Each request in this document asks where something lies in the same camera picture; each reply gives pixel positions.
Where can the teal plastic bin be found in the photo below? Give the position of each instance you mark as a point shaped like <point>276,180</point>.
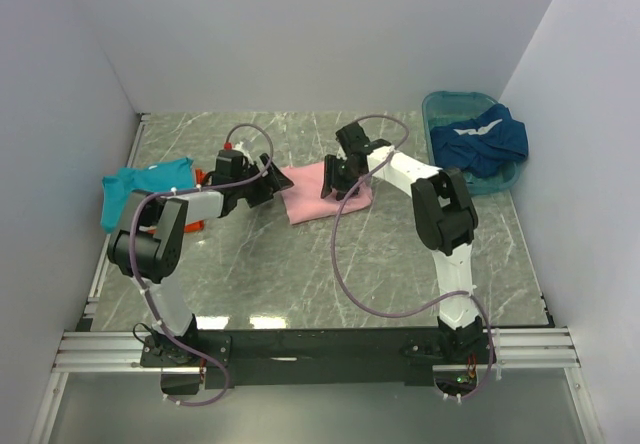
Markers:
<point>442,108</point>

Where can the orange folded t shirt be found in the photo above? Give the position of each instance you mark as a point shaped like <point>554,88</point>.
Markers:
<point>194,221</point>

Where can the aluminium rail frame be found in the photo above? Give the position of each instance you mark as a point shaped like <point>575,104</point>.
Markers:
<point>255,271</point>

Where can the teal folded t shirt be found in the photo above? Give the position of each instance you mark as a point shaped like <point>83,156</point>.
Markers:
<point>160,177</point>

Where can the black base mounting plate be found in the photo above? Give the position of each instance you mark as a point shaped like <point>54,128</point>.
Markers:
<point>333,356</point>

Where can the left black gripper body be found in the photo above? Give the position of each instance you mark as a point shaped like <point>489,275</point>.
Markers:
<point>256,190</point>

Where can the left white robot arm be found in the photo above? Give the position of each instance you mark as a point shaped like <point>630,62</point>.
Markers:
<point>147,242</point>

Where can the navy blue t shirt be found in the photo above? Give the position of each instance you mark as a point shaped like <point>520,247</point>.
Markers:
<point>481,145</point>

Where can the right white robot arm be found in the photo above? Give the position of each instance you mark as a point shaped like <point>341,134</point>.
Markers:
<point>445,220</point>

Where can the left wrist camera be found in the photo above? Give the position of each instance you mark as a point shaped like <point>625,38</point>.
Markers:
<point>244,146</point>

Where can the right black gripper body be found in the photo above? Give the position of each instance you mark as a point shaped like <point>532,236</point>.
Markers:
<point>344,177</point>

